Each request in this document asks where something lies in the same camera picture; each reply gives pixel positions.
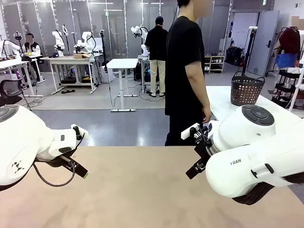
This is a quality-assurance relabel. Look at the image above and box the seated person in varsity jacket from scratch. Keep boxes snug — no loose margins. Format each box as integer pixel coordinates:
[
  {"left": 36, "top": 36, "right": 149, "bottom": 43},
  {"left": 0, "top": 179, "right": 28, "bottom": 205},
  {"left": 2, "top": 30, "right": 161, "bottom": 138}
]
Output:
[{"left": 22, "top": 33, "right": 42, "bottom": 57}]

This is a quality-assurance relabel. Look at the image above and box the black office chair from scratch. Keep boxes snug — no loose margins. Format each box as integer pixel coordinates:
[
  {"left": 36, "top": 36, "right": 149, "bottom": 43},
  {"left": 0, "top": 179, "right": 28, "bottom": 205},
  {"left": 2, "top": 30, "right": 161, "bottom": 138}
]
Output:
[{"left": 0, "top": 75, "right": 33, "bottom": 110}]

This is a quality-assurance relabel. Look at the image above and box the dark red hanging jacket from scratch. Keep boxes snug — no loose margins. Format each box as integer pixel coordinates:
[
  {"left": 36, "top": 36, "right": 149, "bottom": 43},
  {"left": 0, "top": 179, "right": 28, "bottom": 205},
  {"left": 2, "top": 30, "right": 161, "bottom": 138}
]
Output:
[{"left": 278, "top": 28, "right": 301, "bottom": 56}]

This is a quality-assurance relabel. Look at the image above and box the black tripod stand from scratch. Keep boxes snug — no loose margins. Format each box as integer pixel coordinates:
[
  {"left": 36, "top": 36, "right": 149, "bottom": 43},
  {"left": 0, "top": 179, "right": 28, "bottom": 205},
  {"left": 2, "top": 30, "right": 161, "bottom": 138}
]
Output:
[
  {"left": 62, "top": 24, "right": 71, "bottom": 53},
  {"left": 99, "top": 29, "right": 108, "bottom": 67}
]

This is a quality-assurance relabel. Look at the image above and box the black pole stand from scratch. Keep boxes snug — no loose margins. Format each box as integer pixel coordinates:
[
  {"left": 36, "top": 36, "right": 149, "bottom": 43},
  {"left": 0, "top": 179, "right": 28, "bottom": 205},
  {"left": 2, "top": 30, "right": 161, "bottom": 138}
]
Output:
[{"left": 241, "top": 26, "right": 258, "bottom": 77}]

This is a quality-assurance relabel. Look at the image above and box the white metal frame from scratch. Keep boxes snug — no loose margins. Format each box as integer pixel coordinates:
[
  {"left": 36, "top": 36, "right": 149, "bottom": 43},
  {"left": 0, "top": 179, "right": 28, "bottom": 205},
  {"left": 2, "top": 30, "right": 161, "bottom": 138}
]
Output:
[{"left": 288, "top": 68, "right": 304, "bottom": 113}]

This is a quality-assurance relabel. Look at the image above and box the wooden shoe shelf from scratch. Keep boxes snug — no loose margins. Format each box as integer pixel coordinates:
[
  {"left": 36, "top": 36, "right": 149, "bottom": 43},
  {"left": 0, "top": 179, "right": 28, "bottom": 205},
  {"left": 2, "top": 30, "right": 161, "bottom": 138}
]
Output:
[{"left": 203, "top": 55, "right": 226, "bottom": 74}]

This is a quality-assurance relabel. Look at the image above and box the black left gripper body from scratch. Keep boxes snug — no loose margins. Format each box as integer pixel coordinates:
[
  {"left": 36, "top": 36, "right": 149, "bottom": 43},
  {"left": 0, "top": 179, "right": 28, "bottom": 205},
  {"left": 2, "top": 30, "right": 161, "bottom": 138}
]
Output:
[{"left": 34, "top": 152, "right": 77, "bottom": 168}]

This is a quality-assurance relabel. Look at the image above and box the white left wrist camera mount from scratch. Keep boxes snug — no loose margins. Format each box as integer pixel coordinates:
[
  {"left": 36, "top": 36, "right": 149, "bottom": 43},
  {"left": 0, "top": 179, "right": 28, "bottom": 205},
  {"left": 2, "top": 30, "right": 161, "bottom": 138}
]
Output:
[{"left": 70, "top": 123, "right": 90, "bottom": 141}]

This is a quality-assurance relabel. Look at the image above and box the white lab desk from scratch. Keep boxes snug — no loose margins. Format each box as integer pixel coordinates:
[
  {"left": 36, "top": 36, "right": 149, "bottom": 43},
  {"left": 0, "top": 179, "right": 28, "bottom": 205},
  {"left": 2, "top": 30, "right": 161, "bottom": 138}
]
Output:
[
  {"left": 47, "top": 55, "right": 98, "bottom": 95},
  {"left": 0, "top": 55, "right": 45, "bottom": 98}
]

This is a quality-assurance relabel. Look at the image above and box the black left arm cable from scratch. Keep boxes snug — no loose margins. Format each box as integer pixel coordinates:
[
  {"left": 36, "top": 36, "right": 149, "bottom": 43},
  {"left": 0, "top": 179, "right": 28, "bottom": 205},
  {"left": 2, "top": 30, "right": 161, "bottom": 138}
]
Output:
[{"left": 32, "top": 133, "right": 86, "bottom": 188}]

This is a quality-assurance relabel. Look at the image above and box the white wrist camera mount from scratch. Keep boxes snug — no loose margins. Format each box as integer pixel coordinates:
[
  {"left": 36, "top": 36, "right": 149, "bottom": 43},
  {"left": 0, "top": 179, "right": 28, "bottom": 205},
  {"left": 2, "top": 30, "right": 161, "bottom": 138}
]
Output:
[
  {"left": 70, "top": 123, "right": 90, "bottom": 141},
  {"left": 180, "top": 123, "right": 209, "bottom": 143}
]

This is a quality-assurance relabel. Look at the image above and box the grey door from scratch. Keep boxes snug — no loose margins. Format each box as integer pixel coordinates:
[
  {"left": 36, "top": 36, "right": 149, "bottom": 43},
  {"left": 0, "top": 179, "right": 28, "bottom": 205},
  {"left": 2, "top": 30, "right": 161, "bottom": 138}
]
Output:
[{"left": 246, "top": 10, "right": 280, "bottom": 77}]

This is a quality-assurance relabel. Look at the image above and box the person in black shirt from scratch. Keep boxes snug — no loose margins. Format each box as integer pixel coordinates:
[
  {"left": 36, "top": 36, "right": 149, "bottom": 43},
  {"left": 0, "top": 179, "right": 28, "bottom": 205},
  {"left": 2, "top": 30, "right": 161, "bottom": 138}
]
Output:
[{"left": 164, "top": 0, "right": 214, "bottom": 147}]

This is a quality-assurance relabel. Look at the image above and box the person's right forearm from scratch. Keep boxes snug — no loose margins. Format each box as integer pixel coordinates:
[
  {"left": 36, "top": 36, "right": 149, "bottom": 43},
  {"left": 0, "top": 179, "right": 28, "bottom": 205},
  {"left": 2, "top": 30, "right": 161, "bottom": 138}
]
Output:
[{"left": 184, "top": 60, "right": 211, "bottom": 112}]

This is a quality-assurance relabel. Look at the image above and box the person's right hand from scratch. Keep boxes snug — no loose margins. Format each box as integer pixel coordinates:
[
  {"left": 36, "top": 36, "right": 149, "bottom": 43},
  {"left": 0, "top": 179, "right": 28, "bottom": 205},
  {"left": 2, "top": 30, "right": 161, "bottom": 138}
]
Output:
[{"left": 201, "top": 106, "right": 213, "bottom": 124}]

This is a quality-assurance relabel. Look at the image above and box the blue hanging cloth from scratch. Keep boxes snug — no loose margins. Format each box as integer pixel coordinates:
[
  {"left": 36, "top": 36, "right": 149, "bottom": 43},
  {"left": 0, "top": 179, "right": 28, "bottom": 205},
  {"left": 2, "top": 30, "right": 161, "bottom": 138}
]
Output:
[{"left": 275, "top": 52, "right": 299, "bottom": 69}]

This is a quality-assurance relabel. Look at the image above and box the white side table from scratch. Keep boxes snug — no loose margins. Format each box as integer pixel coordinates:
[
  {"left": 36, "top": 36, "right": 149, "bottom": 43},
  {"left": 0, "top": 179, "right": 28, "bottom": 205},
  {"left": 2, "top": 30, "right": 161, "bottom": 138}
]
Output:
[{"left": 205, "top": 85, "right": 304, "bottom": 128}]

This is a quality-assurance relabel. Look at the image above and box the standing person in beige trousers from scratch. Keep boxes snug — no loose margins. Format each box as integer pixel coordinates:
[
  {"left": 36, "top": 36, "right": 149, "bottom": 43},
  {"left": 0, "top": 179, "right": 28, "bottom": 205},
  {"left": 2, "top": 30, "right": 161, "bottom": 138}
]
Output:
[{"left": 144, "top": 16, "right": 170, "bottom": 98}]

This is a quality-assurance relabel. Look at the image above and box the dark perforated laundry basket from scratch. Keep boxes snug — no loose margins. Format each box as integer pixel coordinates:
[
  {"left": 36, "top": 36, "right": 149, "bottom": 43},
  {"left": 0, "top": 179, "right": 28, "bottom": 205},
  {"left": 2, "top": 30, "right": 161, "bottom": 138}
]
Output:
[{"left": 230, "top": 70, "right": 266, "bottom": 107}]

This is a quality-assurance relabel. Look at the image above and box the black hanging headset cable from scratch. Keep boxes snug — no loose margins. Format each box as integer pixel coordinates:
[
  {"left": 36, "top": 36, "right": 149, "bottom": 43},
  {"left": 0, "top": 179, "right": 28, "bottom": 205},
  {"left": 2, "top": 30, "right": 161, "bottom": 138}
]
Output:
[{"left": 169, "top": 0, "right": 179, "bottom": 36}]

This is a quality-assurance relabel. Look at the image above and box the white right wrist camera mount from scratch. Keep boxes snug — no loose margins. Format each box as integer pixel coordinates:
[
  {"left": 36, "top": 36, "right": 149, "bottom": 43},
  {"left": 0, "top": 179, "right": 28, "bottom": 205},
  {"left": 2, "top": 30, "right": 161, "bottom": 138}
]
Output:
[{"left": 180, "top": 123, "right": 209, "bottom": 143}]

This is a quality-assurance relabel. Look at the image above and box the black bags pile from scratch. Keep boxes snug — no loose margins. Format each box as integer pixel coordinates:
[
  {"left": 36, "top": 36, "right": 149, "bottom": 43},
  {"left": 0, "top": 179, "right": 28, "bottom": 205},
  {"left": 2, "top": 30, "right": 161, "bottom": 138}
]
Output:
[{"left": 225, "top": 47, "right": 245, "bottom": 67}]

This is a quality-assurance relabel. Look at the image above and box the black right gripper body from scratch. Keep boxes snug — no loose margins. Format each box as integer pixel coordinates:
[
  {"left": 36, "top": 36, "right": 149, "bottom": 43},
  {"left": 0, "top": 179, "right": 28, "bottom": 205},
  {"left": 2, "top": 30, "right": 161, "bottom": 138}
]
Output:
[{"left": 194, "top": 139, "right": 216, "bottom": 165}]

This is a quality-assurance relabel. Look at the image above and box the white standing desk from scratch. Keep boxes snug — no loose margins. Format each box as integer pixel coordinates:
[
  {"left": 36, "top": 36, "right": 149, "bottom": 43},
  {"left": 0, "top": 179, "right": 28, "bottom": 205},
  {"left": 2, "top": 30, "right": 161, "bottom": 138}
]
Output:
[{"left": 106, "top": 57, "right": 139, "bottom": 113}]

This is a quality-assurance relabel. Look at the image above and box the black rolling cart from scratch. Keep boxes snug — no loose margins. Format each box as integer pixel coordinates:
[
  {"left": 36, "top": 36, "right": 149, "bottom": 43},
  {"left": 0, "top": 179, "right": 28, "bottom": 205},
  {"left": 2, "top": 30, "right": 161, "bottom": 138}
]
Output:
[{"left": 271, "top": 68, "right": 304, "bottom": 105}]

